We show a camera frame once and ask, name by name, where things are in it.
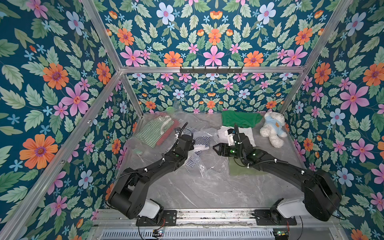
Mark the clear plastic vacuum bag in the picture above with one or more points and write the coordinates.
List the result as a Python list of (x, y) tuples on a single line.
[(200, 168)]

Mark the blue white striped garment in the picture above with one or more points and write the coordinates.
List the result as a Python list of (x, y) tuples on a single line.
[(202, 143)]

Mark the white slotted cable duct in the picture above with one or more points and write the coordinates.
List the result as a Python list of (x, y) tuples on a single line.
[(189, 234)]

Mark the green t-shirt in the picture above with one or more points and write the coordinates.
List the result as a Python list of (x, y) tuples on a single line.
[(241, 119)]

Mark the green white striped garment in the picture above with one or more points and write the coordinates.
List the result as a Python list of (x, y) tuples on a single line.
[(152, 131)]

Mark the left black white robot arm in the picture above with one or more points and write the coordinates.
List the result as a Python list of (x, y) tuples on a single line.
[(130, 191)]

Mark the black wall hook rail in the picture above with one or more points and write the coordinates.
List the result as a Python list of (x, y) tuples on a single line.
[(210, 70)]

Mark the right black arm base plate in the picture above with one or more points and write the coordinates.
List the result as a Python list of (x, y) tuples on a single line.
[(266, 217)]

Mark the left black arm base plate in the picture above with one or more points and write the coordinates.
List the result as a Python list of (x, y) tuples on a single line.
[(163, 219)]

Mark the red garment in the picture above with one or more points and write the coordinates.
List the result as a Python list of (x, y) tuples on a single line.
[(168, 132)]

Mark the aluminium front rail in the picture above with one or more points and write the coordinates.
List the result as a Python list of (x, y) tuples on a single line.
[(225, 216)]

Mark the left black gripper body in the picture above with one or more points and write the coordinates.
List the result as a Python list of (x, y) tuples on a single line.
[(190, 147)]

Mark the white teddy bear blue shirt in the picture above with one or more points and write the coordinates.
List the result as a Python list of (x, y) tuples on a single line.
[(273, 129)]

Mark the olive green checkered-trim garment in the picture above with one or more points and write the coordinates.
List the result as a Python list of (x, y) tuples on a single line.
[(236, 170)]

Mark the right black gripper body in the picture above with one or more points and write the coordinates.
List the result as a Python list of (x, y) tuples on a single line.
[(223, 149)]

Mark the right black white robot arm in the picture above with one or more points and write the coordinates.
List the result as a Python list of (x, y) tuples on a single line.
[(321, 197)]

